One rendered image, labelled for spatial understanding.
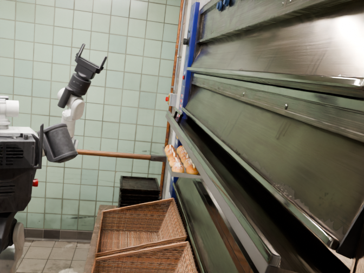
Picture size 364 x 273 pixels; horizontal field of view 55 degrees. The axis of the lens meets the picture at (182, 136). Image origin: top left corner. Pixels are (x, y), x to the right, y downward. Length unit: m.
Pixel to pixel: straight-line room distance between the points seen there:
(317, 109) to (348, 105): 0.11
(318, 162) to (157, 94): 2.53
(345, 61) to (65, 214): 3.11
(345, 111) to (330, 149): 0.10
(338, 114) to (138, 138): 2.66
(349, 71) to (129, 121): 2.69
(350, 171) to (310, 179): 0.11
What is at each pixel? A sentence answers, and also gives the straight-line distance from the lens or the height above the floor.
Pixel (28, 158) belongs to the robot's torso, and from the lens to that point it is 1.37.
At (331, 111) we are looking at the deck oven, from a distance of 0.75.
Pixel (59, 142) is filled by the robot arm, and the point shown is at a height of 1.36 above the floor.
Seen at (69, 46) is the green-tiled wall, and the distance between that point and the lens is 3.23.
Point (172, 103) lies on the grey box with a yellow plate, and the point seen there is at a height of 1.44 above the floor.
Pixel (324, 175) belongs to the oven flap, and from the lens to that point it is 0.75.
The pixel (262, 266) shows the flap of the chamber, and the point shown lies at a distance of 0.63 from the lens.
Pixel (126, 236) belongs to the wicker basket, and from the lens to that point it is 2.45.
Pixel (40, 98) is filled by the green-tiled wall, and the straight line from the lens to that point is 3.30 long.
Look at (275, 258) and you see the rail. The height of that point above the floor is 1.43.
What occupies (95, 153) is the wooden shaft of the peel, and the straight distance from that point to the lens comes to 2.01.
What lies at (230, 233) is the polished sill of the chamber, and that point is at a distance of 1.28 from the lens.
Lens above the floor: 1.71
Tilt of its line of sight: 11 degrees down
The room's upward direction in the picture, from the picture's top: 7 degrees clockwise
